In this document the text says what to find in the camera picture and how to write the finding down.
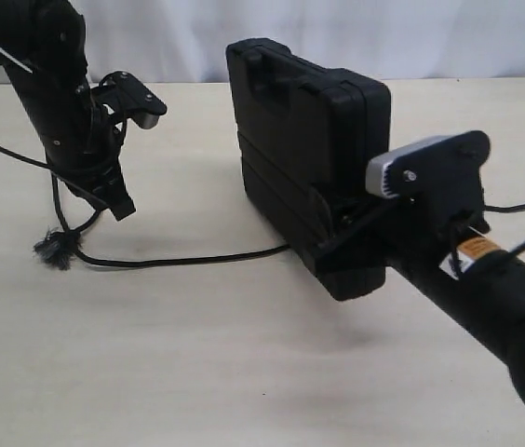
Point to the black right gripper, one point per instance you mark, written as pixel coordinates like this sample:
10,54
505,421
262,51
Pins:
404,234

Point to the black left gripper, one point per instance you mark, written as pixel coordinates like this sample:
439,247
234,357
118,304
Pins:
94,173

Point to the black plastic carry case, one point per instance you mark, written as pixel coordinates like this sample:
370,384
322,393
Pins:
301,125

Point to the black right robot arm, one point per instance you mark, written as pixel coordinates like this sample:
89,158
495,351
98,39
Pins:
481,285

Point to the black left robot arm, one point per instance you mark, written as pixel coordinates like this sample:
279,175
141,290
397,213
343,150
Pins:
42,51

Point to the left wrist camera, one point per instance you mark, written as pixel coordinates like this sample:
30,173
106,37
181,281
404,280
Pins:
130,99

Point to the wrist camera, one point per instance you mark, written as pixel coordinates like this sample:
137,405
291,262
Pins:
440,173
130,99

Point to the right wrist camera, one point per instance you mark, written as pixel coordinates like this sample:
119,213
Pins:
440,173

